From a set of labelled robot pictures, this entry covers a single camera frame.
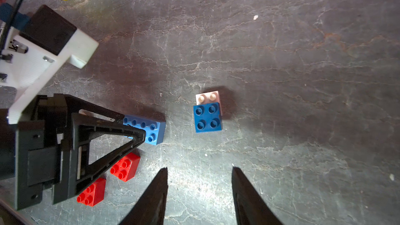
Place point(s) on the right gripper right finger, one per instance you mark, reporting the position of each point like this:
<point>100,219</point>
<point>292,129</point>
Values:
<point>250,208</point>

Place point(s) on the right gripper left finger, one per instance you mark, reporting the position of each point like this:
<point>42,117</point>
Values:
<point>151,206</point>

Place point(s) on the light blue long lego brick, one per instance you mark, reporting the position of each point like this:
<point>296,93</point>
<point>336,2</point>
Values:
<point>154,129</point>

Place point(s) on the red lego brick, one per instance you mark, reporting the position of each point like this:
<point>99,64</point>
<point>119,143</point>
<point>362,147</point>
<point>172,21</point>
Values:
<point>125,168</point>
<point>93,194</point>

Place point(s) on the dark blue square lego brick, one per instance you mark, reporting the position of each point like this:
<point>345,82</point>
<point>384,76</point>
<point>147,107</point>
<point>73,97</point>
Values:
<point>207,117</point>

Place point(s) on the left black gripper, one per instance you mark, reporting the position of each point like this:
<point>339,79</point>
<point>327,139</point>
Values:
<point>62,143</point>

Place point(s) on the white lego brick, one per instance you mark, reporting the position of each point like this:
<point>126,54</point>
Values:
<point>207,99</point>

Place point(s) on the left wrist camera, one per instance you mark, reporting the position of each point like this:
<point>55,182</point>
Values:
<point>35,49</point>

